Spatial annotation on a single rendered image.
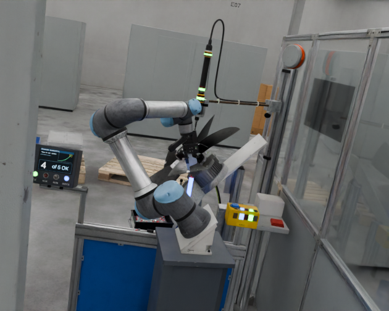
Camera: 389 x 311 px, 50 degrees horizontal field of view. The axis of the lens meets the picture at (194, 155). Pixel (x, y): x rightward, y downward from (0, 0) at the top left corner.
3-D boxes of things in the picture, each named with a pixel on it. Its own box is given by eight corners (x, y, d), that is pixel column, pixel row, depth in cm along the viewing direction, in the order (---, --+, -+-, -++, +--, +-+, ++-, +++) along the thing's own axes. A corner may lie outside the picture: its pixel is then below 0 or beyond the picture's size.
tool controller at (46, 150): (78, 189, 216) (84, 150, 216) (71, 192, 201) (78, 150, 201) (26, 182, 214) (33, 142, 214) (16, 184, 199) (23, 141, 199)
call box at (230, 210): (252, 223, 225) (256, 205, 222) (255, 231, 215) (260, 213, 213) (223, 219, 224) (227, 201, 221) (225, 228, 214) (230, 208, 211)
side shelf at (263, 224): (275, 211, 289) (276, 207, 288) (288, 234, 254) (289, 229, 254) (241, 207, 287) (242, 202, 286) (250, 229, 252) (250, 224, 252)
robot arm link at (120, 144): (162, 221, 175) (100, 105, 169) (141, 226, 185) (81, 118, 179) (179, 207, 184) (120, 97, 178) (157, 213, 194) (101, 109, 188)
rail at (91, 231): (242, 257, 227) (245, 244, 225) (243, 260, 223) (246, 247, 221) (76, 234, 220) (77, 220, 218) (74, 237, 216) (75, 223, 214)
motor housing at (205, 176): (196, 186, 273) (183, 172, 270) (223, 165, 270) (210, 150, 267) (198, 199, 251) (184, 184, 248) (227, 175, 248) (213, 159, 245)
